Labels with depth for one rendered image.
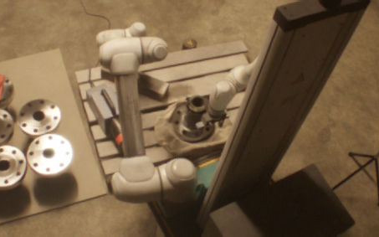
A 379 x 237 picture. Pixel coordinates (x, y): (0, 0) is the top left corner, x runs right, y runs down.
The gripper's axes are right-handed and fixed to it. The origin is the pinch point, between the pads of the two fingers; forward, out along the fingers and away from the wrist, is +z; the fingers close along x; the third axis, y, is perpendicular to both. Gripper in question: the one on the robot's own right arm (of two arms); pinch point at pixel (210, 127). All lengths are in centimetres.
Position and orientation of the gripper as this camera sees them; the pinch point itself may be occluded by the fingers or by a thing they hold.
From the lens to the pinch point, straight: 261.9
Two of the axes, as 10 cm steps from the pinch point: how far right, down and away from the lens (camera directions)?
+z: -1.5, 5.7, 8.0
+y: 4.9, 7.5, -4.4
